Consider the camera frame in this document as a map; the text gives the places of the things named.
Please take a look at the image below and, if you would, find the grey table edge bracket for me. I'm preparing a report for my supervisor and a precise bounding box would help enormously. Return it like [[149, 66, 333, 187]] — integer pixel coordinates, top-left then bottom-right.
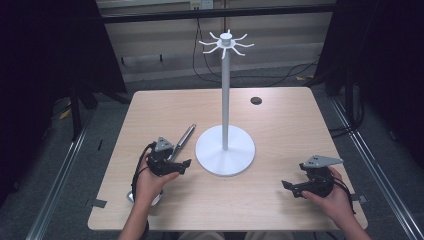
[[85, 198, 108, 209], [350, 193, 369, 205]]

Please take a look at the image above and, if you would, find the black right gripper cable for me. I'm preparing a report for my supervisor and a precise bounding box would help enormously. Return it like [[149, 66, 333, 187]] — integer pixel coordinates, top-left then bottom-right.
[[331, 174, 357, 215]]

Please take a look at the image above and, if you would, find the black stand leg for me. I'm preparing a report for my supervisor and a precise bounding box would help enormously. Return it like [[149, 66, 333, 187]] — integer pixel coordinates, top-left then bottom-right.
[[67, 83, 98, 142]]

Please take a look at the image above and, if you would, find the black hanging cable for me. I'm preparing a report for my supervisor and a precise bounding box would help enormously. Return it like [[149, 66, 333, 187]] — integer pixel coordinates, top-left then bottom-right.
[[191, 17, 224, 85]]

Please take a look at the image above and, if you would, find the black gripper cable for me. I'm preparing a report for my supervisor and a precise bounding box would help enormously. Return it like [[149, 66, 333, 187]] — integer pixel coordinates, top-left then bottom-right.
[[331, 174, 357, 215], [131, 142, 158, 202]]

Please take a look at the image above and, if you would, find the person's left hand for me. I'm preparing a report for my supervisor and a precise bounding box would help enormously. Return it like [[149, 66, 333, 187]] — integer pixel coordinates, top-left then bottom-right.
[[134, 156, 181, 208]]

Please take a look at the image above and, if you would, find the person's right hand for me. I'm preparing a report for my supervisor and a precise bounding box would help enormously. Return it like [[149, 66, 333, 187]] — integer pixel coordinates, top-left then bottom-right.
[[301, 166, 355, 230]]

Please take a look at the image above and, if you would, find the metal floor rail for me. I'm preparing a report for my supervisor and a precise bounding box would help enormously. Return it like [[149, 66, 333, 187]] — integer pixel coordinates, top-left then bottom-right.
[[329, 95, 424, 240], [25, 108, 98, 240]]

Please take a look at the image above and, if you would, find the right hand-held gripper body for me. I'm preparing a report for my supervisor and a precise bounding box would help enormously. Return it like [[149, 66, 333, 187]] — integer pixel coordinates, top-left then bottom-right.
[[298, 154, 344, 198]]

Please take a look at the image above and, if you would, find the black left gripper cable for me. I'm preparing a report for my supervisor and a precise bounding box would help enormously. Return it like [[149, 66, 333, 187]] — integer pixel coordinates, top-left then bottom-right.
[[131, 142, 158, 202]]

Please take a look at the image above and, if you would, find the black curtain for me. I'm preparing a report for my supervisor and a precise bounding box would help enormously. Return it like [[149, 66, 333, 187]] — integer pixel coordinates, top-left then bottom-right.
[[0, 0, 128, 204], [314, 0, 424, 162]]

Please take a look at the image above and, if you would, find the white wall outlet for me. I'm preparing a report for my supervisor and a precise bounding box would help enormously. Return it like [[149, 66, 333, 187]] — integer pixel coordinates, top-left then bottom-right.
[[189, 0, 215, 11]]

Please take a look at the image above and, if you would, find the black cable bundle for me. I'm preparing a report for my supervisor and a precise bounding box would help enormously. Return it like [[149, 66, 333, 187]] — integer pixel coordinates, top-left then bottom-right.
[[328, 74, 366, 139]]

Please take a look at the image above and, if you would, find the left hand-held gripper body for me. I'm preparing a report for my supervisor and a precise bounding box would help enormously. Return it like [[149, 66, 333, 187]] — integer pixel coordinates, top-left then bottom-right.
[[146, 135, 175, 177]]

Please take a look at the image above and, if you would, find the black horizontal bar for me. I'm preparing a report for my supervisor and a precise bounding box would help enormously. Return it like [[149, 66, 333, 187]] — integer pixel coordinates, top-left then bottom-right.
[[99, 3, 336, 25]]

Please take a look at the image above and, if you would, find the silver metal ladle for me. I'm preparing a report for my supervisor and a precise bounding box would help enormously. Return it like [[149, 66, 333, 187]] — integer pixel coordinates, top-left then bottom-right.
[[126, 123, 197, 207]]

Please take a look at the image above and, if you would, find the white hook stand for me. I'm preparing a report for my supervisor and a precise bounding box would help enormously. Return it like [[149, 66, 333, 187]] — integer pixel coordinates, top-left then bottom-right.
[[195, 29, 257, 177]]

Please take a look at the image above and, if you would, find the black floor cable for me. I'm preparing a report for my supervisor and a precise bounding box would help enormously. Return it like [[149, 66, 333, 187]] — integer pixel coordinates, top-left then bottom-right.
[[229, 59, 322, 88]]

